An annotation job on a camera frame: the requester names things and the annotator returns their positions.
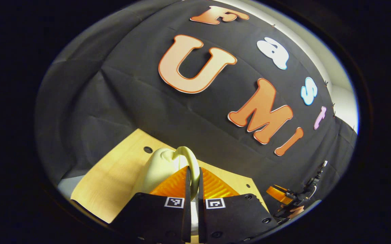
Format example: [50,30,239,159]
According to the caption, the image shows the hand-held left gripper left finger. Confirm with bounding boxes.
[111,166,192,244]

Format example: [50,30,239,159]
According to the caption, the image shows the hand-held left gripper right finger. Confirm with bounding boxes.
[198,167,279,244]

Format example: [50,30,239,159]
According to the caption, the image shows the pale yellow suitcase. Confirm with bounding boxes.
[133,146,201,204]

